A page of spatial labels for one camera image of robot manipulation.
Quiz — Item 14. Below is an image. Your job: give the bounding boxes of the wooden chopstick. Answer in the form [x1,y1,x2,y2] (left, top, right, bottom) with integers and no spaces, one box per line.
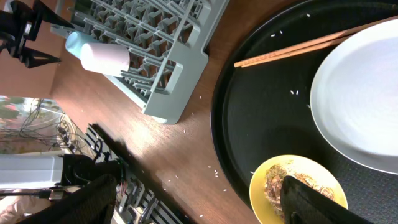
[242,35,350,67]
[234,16,397,68]

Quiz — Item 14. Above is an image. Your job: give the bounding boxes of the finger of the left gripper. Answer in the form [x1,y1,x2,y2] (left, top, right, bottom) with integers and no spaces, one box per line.
[1,0,73,68]

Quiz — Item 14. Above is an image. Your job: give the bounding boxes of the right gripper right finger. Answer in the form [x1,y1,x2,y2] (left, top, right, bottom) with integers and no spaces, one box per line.
[280,176,372,224]

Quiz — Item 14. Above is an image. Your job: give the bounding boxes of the pink paper cup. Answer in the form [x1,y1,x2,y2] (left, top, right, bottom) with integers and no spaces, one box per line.
[80,43,130,77]

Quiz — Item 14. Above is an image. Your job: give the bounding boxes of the grey dishwasher rack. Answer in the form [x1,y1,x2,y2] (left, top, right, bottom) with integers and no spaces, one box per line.
[50,0,228,124]

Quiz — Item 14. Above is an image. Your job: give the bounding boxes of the white plate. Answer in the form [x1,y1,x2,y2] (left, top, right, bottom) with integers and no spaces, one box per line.
[310,19,397,174]

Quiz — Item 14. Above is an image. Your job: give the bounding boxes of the round black tray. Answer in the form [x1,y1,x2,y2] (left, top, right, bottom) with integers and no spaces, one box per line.
[211,0,397,223]

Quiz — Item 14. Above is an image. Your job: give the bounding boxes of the blue cup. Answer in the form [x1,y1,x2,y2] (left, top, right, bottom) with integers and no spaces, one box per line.
[65,31,99,59]

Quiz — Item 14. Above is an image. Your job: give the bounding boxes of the food scraps pile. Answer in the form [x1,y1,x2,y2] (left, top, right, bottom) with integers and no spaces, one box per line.
[264,161,335,221]

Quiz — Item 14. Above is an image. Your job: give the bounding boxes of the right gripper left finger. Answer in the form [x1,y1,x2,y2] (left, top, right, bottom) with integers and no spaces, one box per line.
[19,174,118,224]

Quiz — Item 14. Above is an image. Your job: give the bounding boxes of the yellow bowl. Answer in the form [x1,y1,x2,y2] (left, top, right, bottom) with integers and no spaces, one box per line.
[249,155,348,224]

